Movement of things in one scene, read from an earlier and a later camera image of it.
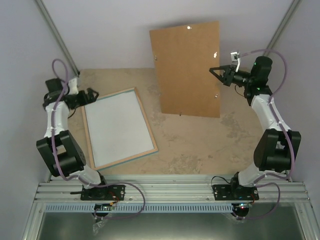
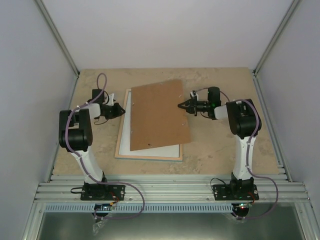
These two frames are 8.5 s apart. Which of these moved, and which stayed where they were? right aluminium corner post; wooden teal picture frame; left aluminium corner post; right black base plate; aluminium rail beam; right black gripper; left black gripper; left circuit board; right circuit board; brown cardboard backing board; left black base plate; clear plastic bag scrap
Moved: left black gripper; brown cardboard backing board; wooden teal picture frame; right black gripper
Stayed: right circuit board; right aluminium corner post; left black base plate; right black base plate; left aluminium corner post; left circuit board; aluminium rail beam; clear plastic bag scrap
